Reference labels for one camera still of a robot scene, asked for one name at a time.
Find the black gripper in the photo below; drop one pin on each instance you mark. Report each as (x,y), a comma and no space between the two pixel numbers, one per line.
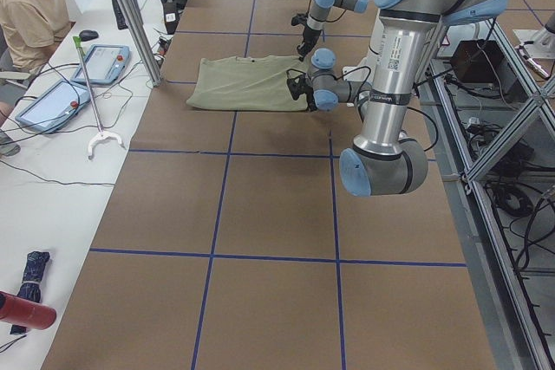
(310,100)
(308,35)

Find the green long-sleeve shirt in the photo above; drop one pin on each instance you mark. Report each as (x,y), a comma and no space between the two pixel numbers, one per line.
(247,84)

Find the black power box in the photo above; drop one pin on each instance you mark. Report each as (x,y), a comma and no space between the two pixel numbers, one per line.
(474,65)

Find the brown table mat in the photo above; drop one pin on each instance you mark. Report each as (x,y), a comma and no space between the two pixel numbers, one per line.
(230,243)

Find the black keyboard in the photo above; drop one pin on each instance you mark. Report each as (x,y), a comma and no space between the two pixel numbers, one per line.
(120,19)

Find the far blue teach pendant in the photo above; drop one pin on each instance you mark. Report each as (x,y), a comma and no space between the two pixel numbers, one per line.
(105,63)

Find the blue teach pendant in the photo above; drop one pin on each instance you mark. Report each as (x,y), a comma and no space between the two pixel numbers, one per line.
(54,108)
(105,63)

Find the black computer mouse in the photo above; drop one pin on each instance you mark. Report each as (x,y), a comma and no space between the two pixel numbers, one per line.
(88,35)

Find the white reacher grabber stick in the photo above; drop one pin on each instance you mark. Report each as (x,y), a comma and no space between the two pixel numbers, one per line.
(102,134)

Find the near blue teach pendant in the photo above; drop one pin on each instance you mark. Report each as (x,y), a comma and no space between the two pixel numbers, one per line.
(54,108)

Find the seated person beige shirt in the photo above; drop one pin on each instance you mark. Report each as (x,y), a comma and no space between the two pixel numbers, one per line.
(33,31)

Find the folded dark blue umbrella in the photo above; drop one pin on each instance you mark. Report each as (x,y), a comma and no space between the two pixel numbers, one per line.
(30,286)

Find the red object corner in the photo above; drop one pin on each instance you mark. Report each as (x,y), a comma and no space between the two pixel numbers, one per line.
(12,311)

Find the aluminium frame post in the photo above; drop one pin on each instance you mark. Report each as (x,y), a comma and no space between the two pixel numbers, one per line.
(131,12)

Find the aluminium table frame rail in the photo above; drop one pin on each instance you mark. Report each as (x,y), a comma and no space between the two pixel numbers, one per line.
(496,151)

